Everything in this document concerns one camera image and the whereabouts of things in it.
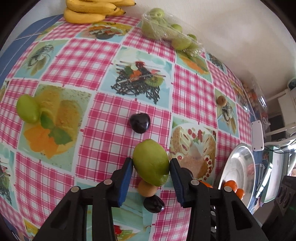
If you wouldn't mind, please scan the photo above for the orange with stem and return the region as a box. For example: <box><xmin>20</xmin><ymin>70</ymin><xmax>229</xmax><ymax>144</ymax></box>
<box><xmin>223</xmin><ymin>180</ymin><xmax>238</xmax><ymax>192</ymax></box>

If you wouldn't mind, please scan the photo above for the dark plum front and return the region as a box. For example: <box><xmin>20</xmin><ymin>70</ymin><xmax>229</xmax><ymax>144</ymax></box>
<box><xmin>143</xmin><ymin>195</ymin><xmax>165</xmax><ymax>213</ymax></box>

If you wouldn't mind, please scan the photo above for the dark plum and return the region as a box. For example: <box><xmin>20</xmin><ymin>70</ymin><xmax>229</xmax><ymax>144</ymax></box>
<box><xmin>129</xmin><ymin>113</ymin><xmax>151</xmax><ymax>134</ymax></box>
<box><xmin>182</xmin><ymin>167</ymin><xmax>193</xmax><ymax>179</ymax></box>
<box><xmin>143</xmin><ymin>195</ymin><xmax>165</xmax><ymax>213</ymax></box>

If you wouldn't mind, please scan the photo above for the large green mango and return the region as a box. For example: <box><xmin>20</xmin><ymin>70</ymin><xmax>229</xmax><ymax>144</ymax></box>
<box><xmin>132</xmin><ymin>138</ymin><xmax>170</xmax><ymax>187</ymax></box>

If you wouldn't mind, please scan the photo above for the bag of small brown fruits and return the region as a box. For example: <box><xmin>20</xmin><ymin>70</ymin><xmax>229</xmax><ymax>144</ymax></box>
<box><xmin>242</xmin><ymin>77</ymin><xmax>270</xmax><ymax>129</ymax></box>

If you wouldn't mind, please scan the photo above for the bag of green fruits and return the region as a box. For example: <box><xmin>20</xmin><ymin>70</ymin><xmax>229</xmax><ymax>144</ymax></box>
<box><xmin>142</xmin><ymin>8</ymin><xmax>205</xmax><ymax>57</ymax></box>

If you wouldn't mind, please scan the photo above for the silver metal bowl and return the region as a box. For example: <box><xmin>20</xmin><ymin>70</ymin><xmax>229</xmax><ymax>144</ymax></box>
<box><xmin>214</xmin><ymin>144</ymin><xmax>256</xmax><ymax>208</ymax></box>

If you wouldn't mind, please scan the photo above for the brown kiwi fruit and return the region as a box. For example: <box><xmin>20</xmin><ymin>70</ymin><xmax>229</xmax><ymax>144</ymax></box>
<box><xmin>137</xmin><ymin>180</ymin><xmax>158</xmax><ymax>197</ymax></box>

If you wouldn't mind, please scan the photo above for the white power adapter box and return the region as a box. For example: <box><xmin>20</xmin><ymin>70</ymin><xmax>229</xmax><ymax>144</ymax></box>
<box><xmin>251</xmin><ymin>120</ymin><xmax>264</xmax><ymax>152</ymax></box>

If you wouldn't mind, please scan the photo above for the small brown fruit far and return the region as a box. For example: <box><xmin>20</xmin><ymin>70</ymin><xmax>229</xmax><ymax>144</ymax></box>
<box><xmin>216</xmin><ymin>95</ymin><xmax>227</xmax><ymax>107</ymax></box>

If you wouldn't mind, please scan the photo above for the pink checkered tablecloth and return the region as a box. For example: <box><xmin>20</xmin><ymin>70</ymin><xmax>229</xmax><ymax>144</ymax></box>
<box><xmin>1</xmin><ymin>16</ymin><xmax>252</xmax><ymax>240</ymax></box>

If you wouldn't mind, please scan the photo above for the blue plaid cloth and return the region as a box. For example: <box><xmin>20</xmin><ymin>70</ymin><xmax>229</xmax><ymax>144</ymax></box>
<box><xmin>0</xmin><ymin>14</ymin><xmax>64</xmax><ymax>241</ymax></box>

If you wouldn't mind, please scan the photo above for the yellow banana bunch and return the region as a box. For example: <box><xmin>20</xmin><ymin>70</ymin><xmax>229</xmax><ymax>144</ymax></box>
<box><xmin>63</xmin><ymin>0</ymin><xmax>136</xmax><ymax>25</ymax></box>

